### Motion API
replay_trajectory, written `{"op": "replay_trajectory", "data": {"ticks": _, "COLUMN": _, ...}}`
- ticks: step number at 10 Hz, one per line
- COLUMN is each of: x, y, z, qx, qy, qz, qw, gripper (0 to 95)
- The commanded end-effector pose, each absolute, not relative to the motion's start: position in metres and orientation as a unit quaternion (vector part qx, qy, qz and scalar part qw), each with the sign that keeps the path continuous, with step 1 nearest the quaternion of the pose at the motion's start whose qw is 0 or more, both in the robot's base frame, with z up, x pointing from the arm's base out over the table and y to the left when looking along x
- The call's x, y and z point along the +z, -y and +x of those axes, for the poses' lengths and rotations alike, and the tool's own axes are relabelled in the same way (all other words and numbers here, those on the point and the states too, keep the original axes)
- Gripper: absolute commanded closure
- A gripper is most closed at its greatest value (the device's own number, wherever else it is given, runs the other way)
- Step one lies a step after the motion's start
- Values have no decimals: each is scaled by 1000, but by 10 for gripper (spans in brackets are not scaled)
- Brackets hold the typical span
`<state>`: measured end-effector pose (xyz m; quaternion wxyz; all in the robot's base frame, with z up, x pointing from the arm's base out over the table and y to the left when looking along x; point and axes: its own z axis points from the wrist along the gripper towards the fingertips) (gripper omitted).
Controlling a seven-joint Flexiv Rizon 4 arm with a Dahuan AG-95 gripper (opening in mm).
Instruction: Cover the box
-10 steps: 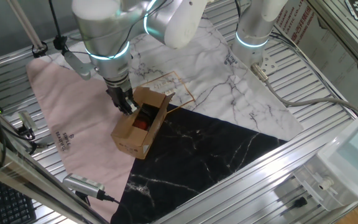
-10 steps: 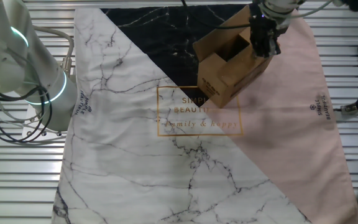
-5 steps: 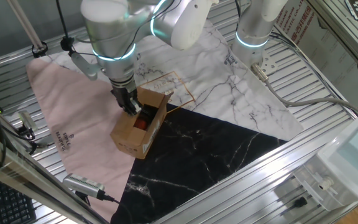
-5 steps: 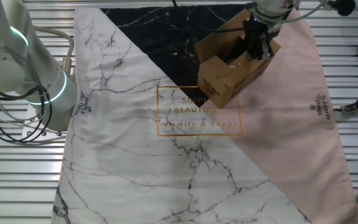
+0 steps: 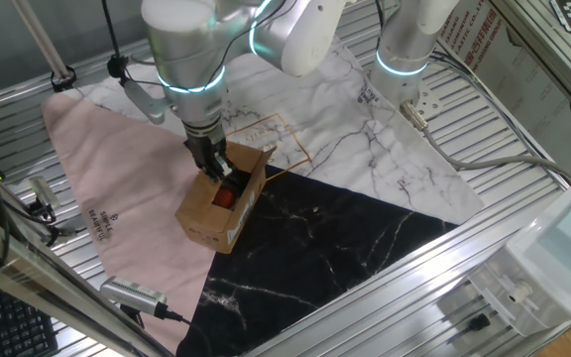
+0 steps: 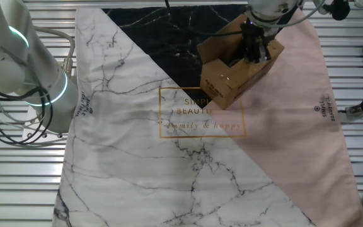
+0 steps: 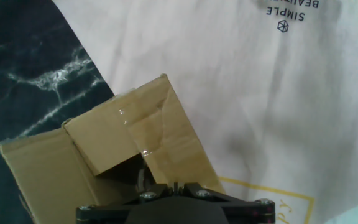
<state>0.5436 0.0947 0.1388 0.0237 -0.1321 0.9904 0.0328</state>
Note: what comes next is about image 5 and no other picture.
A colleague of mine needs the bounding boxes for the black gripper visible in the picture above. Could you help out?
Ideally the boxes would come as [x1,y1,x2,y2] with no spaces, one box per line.
[183,133,235,184]

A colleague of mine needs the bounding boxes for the brown cardboard box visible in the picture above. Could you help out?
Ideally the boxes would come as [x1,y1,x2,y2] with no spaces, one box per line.
[173,140,279,256]

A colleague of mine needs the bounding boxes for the clear plastic box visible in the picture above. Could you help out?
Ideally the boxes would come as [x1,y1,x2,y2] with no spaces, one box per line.
[467,178,571,339]

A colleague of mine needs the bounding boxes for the small orange basketball toy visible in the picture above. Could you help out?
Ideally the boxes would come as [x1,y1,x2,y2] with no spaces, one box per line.
[213,186,238,209]

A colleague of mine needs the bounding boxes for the marble pink black tablecloth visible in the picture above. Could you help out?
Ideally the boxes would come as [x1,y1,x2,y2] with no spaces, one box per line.
[41,37,485,357]

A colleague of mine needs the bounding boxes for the grey metal pole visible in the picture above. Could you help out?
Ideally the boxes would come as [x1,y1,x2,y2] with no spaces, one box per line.
[9,0,78,94]

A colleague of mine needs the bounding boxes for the black keyboard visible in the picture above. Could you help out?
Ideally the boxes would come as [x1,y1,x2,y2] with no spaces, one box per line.
[0,276,60,357]

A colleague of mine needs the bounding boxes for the black round plug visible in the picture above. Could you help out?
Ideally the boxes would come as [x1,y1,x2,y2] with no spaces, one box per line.
[465,312,493,333]

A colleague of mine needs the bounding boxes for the board with red print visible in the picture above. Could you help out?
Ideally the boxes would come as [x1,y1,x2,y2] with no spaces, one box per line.
[435,0,571,185]

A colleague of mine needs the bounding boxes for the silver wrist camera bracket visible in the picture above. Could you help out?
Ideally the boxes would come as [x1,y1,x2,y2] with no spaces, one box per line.
[121,77,171,126]

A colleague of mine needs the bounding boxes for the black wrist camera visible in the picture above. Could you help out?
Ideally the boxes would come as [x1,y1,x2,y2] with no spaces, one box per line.
[106,54,131,80]

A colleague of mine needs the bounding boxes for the silver ribbed camera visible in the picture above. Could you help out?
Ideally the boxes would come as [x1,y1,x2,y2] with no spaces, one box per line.
[98,275,171,319]

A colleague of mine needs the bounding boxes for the small camera on mount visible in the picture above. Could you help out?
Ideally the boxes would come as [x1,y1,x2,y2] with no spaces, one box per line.
[26,175,79,248]

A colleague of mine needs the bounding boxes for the black camera cable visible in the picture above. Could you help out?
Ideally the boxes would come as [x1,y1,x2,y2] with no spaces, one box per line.
[99,0,122,59]

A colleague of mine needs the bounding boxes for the aluminium frame bar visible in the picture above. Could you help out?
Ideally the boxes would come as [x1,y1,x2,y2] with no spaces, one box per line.
[0,199,173,357]

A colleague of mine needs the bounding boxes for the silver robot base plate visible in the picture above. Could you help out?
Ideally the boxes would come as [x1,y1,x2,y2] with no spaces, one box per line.
[412,80,444,121]

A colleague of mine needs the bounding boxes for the black base cable bundle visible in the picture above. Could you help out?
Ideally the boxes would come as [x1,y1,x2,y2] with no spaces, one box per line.
[427,47,571,187]

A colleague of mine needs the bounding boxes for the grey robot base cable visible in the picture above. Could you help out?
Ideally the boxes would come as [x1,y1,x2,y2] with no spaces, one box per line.
[398,100,571,185]

